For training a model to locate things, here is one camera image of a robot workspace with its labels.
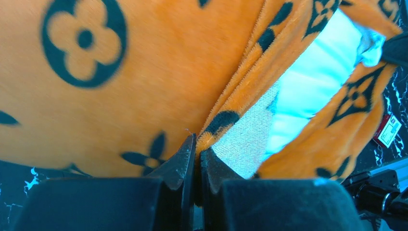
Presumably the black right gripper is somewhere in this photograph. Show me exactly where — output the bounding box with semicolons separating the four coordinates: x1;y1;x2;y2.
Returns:
381;32;408;67

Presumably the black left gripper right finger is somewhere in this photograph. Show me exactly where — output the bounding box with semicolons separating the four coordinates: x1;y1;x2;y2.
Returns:
200;149;364;231

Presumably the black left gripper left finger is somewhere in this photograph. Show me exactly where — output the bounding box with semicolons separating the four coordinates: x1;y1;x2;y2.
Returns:
13;135;196;231

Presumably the white pillow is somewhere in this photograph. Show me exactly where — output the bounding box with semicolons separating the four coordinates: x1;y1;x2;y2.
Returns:
212;10;386;179

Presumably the orange patterned plush pillowcase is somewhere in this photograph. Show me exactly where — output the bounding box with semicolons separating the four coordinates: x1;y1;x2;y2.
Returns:
0;0;402;179

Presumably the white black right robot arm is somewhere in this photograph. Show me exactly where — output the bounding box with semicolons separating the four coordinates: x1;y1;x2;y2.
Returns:
200;145;408;231

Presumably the red white label tag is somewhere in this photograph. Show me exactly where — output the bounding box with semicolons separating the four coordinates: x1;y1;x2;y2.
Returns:
372;114;402;148

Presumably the aluminium front rail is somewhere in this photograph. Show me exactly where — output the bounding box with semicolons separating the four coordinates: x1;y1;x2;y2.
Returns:
370;157;408;177

